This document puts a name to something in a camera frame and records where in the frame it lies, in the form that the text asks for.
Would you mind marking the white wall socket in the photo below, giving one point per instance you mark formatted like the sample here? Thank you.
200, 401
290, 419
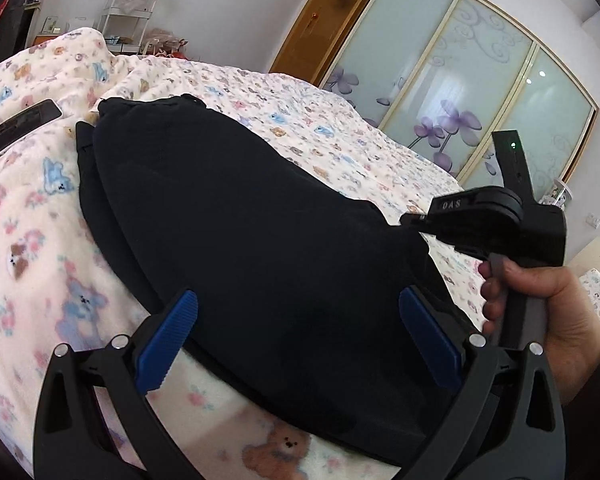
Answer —
593, 219

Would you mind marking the wooden door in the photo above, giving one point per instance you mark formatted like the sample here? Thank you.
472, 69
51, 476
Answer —
315, 30

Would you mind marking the bear printed blanket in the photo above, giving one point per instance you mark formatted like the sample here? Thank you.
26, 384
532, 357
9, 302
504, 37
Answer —
40, 220

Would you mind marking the black pants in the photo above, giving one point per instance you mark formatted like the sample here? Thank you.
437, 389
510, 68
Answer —
260, 240

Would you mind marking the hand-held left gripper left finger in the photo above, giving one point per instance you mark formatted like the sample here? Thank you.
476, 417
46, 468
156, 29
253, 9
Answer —
167, 340

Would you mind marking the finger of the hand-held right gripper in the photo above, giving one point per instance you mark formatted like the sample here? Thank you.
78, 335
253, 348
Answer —
419, 222

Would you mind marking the pile of pink toys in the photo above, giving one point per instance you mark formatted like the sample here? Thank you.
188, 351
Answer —
167, 45

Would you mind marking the beige headboard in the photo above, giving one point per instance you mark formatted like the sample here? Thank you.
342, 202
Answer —
592, 255

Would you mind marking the black flat device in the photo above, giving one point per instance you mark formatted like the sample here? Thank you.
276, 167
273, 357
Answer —
22, 124

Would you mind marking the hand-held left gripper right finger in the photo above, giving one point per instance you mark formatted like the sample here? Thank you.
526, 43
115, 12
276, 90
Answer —
430, 340

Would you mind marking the person's right hand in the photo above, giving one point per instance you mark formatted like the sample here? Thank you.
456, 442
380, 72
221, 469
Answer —
575, 320

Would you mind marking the flower printed glass wardrobe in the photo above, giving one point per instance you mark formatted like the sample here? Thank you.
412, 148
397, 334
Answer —
455, 60

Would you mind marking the clear jar of plush toys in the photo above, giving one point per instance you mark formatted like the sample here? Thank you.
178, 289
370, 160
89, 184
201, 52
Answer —
560, 192

